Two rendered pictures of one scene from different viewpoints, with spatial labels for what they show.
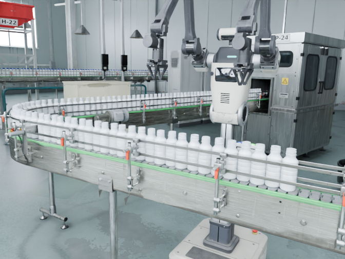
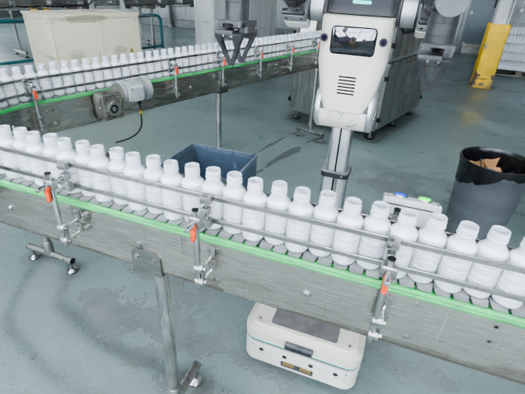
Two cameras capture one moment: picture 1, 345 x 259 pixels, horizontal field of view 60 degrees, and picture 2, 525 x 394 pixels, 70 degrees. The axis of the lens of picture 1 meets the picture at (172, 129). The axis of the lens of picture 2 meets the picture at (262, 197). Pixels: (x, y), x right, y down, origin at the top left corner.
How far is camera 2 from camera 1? 0.66 m
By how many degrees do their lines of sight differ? 21
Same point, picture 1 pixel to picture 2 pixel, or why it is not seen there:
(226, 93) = (348, 77)
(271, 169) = (486, 272)
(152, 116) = (188, 86)
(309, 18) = not seen: outside the picture
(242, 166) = (426, 260)
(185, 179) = (308, 273)
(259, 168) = (462, 269)
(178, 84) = (212, 13)
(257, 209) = (448, 331)
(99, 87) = (88, 23)
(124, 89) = (129, 25)
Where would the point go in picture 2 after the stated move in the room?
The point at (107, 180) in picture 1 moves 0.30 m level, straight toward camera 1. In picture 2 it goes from (149, 258) to (168, 338)
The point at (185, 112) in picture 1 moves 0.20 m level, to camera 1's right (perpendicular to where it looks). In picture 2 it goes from (237, 74) to (262, 75)
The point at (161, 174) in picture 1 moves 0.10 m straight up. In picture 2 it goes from (259, 261) to (261, 228)
